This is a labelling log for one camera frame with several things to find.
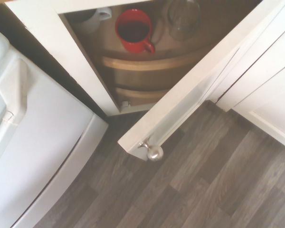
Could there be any white sink cabinet door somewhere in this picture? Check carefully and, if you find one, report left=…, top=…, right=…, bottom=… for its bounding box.
left=234, top=64, right=285, bottom=152

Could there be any wooden lazy susan shelf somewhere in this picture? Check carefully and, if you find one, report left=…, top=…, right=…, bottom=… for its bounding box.
left=114, top=84, right=171, bottom=112
left=64, top=0, right=263, bottom=76

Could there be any silver round door knob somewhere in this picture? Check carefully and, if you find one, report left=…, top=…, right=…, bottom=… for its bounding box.
left=137, top=140, right=164, bottom=162

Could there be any red ceramic mug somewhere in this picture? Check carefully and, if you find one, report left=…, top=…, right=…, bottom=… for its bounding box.
left=114, top=9, right=156, bottom=55

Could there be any clear drinking glass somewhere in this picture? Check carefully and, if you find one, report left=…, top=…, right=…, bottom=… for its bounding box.
left=166, top=0, right=202, bottom=41

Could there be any white electric stove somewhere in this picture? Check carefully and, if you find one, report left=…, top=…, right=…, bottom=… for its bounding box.
left=0, top=23, right=109, bottom=228

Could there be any white ceramic mug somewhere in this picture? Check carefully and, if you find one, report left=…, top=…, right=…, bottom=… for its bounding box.
left=68, top=7, right=113, bottom=35

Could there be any white corner cabinet frame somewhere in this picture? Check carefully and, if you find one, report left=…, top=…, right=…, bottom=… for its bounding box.
left=4, top=0, right=157, bottom=117

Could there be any white sink cabinet frame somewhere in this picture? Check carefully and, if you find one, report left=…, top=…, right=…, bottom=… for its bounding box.
left=215, top=0, right=285, bottom=152

